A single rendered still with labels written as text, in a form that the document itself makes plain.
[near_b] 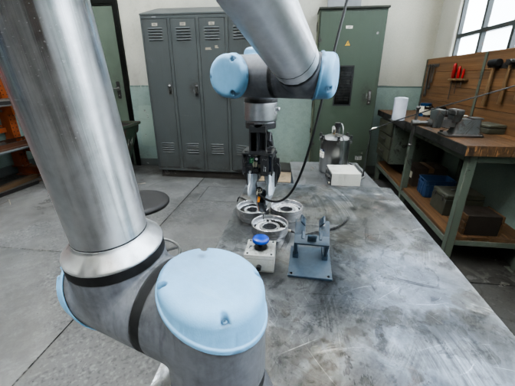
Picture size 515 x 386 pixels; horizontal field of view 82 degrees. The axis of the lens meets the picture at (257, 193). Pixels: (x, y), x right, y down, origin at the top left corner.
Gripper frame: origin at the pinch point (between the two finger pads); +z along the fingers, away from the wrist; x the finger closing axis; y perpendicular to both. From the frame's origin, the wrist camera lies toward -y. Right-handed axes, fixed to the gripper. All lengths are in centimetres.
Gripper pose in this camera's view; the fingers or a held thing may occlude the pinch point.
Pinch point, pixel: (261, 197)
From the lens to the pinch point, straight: 77.3
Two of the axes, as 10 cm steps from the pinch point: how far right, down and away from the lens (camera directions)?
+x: 9.9, 0.6, -1.5
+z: 0.0, 9.3, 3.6
